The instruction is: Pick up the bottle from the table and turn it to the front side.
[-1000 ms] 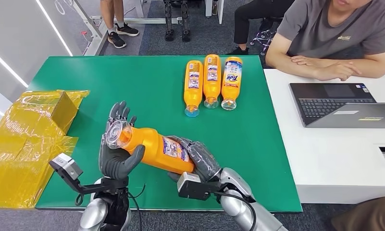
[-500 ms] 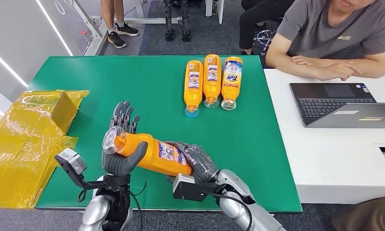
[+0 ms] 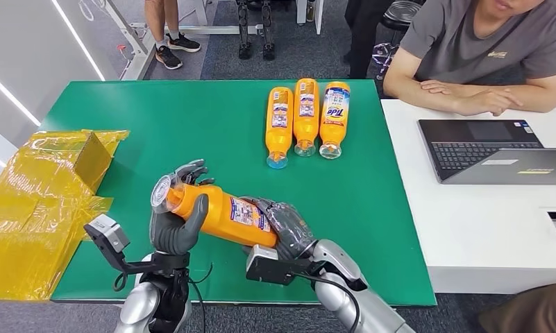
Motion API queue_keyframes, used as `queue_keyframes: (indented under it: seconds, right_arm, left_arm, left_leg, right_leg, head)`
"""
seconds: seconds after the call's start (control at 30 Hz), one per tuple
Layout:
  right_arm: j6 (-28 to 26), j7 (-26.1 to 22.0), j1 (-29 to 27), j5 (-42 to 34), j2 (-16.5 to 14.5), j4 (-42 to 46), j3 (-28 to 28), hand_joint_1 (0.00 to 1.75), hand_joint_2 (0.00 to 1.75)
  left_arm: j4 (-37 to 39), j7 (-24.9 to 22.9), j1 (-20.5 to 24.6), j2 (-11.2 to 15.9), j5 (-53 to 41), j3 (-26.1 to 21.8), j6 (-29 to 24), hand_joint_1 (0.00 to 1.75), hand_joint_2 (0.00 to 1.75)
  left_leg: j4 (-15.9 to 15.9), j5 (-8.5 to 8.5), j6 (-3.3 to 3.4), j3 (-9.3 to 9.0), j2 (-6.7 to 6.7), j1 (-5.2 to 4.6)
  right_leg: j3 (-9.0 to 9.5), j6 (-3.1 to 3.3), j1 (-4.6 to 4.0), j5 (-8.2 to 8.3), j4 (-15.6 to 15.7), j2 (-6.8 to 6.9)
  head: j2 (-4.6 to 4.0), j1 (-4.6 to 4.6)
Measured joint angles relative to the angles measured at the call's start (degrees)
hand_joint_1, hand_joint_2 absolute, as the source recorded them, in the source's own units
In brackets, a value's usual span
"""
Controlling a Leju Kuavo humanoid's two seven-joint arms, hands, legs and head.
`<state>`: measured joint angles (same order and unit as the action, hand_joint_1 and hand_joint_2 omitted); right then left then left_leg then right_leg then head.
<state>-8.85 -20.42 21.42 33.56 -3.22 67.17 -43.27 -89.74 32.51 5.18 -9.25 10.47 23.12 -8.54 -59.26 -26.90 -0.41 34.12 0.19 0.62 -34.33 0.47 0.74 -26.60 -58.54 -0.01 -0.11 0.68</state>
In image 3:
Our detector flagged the white desk frame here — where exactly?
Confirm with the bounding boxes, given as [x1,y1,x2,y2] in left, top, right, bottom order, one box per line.
[101,0,264,82]

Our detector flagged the white table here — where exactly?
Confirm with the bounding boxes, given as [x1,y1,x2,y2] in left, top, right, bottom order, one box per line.
[380,99,556,295]

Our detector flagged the yellow plastic-wrapped cardboard box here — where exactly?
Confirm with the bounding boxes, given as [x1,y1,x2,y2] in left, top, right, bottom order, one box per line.
[0,130,130,302]

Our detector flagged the person in black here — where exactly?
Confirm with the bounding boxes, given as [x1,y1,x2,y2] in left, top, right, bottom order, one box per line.
[343,0,389,80]

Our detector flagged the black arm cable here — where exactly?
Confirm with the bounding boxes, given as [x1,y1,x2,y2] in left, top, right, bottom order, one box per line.
[187,262,214,333]
[291,273,362,333]

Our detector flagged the standing person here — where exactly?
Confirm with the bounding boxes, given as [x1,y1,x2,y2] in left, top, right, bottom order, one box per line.
[144,0,202,71]

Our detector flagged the seated person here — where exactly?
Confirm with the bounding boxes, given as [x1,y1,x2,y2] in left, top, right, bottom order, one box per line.
[382,0,556,117]

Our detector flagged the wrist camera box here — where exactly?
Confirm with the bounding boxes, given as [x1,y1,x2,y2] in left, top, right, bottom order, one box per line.
[245,244,315,287]
[83,214,154,275]

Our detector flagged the orange detergent bottle blue cap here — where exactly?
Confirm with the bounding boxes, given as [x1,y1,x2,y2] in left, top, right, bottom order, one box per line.
[264,87,294,170]

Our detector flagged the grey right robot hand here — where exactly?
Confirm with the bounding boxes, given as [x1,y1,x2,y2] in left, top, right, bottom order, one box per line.
[240,196,318,262]

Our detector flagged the dark grey laptop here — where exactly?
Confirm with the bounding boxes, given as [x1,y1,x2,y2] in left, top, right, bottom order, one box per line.
[417,119,556,186]

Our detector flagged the orange detergent bottle clear cap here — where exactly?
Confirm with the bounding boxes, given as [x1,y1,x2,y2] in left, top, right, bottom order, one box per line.
[292,78,321,158]
[150,174,278,249]
[319,81,351,160]

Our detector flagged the green table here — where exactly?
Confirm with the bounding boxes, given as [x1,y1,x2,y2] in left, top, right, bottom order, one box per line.
[38,80,437,307]

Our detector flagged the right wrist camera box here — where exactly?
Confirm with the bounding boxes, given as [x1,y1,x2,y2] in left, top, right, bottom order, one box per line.
[245,244,315,287]

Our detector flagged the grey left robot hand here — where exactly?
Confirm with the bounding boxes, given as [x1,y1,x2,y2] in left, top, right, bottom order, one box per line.
[149,159,216,256]

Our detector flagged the person's right hand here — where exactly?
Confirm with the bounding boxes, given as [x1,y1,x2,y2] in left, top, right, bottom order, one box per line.
[457,87,525,117]

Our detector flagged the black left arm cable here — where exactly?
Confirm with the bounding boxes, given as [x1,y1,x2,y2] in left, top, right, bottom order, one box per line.
[187,262,214,333]

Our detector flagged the black humanoid robot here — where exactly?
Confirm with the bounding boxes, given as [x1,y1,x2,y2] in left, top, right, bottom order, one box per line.
[235,0,277,62]

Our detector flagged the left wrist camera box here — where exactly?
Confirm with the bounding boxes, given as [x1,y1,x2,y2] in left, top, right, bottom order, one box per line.
[83,214,154,275]

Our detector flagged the person's left hand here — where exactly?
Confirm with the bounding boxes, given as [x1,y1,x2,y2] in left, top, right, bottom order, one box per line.
[420,79,458,96]

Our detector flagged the black stool chrome base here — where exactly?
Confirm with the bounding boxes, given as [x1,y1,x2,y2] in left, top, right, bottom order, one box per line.
[371,0,423,80]

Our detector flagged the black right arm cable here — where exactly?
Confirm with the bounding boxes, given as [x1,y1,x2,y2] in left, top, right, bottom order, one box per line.
[291,273,362,333]

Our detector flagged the brown rounded object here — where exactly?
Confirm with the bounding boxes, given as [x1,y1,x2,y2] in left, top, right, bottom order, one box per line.
[478,282,556,333]

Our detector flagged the white desk leg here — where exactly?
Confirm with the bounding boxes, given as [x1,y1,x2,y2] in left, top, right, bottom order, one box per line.
[296,0,323,36]

